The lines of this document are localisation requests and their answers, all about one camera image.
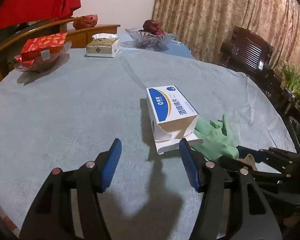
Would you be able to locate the dark wooden armchair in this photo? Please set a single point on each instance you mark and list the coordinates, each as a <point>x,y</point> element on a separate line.
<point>250,54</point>

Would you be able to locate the black trash bin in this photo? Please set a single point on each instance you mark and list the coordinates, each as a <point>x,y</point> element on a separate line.
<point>294,129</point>

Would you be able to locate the small glass dish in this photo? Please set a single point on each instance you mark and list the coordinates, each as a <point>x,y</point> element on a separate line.
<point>46,61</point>

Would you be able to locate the grey table cloth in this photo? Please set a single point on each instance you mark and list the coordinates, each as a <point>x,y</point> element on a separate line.
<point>66,117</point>

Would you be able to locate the potted green plant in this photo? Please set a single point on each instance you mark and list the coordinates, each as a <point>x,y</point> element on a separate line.
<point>292,79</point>

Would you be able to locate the red apples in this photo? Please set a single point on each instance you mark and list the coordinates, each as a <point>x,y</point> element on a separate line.
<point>152,27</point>

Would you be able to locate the white blue medicine box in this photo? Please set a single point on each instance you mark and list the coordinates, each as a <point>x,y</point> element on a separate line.
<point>172,118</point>

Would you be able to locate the green rubber glove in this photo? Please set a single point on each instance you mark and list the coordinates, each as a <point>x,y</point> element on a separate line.
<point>217,137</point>

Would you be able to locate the white tissue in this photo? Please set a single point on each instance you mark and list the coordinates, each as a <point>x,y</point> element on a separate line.
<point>249,162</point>

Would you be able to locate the patterned beige curtain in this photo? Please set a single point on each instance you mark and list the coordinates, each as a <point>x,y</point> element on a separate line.
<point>203,25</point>

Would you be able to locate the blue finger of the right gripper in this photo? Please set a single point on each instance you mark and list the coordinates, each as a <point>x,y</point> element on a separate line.
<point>258,156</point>

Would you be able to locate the glass fruit bowl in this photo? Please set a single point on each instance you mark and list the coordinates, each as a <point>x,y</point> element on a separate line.
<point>145,40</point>

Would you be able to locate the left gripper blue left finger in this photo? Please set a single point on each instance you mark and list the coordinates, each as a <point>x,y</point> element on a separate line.
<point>50,215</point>

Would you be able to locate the red snack packet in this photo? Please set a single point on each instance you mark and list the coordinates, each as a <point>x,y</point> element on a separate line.
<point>31,49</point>

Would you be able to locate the tissue box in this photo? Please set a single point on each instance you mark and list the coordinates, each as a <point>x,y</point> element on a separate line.
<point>103,45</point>

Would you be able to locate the blue side table cloth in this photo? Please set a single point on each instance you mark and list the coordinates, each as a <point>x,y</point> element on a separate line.
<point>175,48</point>

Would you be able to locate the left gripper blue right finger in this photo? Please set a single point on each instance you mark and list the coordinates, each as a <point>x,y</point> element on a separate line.
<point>250,216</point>

